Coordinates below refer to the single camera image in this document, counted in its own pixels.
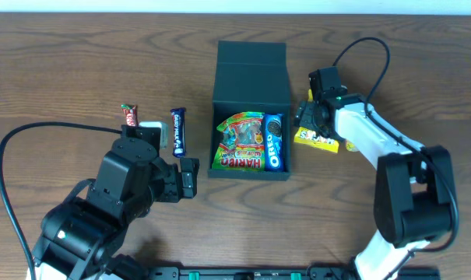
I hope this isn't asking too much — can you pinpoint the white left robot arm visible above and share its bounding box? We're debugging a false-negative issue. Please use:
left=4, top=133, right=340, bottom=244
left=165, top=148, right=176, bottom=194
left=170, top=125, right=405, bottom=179
left=30, top=127, right=200, bottom=279

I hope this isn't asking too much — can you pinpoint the dark green cardboard box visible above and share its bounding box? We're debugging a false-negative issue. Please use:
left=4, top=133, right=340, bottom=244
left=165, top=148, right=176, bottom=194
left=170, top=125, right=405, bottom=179
left=207, top=40, right=291, bottom=181

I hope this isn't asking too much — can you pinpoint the green Haribo gummy bag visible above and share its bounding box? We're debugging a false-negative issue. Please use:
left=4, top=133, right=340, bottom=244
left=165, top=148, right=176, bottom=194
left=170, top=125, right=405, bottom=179
left=212, top=111, right=265, bottom=172

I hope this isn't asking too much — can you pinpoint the red green KitKat bar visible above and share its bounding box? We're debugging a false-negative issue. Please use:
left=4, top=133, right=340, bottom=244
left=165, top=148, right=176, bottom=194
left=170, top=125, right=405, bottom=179
left=121, top=104, right=139, bottom=127

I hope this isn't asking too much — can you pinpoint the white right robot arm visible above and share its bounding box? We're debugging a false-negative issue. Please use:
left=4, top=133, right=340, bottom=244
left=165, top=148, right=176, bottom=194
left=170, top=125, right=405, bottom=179
left=294, top=94, right=459, bottom=279

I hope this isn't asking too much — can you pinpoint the yellow sunflower seed bag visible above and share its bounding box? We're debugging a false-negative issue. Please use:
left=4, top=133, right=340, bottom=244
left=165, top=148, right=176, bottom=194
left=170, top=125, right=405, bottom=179
left=293, top=89, right=339, bottom=153

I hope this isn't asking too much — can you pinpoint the blue Oreo cookie pack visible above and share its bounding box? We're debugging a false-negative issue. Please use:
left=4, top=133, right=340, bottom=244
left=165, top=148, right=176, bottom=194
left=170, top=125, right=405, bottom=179
left=263, top=114, right=283, bottom=172

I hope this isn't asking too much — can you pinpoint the blue Dairy Milk bar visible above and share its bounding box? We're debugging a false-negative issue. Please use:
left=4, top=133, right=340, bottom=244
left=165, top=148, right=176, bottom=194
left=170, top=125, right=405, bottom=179
left=170, top=107, right=186, bottom=158

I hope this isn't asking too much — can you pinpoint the yellow Mentos jar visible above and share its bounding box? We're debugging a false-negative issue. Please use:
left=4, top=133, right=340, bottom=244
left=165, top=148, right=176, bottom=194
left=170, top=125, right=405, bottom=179
left=345, top=140, right=359, bottom=152

